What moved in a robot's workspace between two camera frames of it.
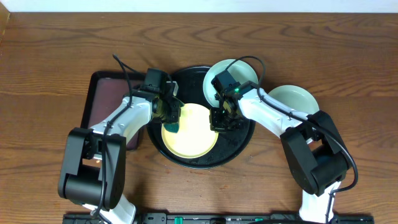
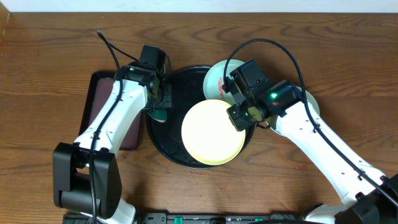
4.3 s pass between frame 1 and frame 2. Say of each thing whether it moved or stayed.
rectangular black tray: stayed
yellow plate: moved
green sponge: moved
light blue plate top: stayed
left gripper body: moved
